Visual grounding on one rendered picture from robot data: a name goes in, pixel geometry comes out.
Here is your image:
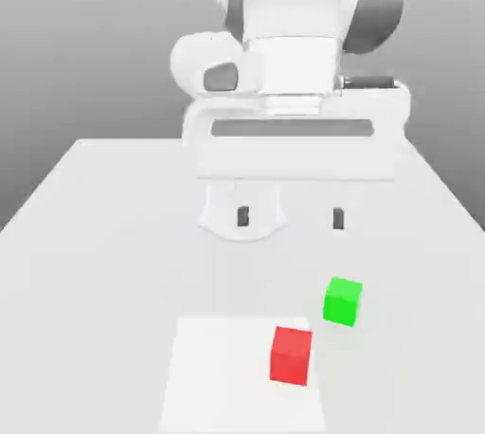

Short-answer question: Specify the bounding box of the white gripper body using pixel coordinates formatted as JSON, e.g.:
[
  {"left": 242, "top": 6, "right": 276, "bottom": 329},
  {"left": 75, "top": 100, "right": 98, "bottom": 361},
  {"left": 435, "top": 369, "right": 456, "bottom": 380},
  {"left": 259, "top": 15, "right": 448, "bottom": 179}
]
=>
[{"left": 181, "top": 81, "right": 413, "bottom": 182}]

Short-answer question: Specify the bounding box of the small green cube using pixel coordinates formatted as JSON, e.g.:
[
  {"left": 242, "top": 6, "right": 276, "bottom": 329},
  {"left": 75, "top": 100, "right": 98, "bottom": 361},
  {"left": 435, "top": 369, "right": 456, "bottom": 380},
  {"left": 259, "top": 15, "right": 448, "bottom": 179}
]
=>
[{"left": 322, "top": 277, "right": 364, "bottom": 328}]

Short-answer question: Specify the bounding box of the small red cube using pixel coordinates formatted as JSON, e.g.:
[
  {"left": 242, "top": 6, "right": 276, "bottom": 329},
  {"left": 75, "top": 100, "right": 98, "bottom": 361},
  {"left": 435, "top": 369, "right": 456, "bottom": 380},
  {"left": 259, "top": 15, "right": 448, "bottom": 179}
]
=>
[{"left": 268, "top": 325, "right": 314, "bottom": 388}]

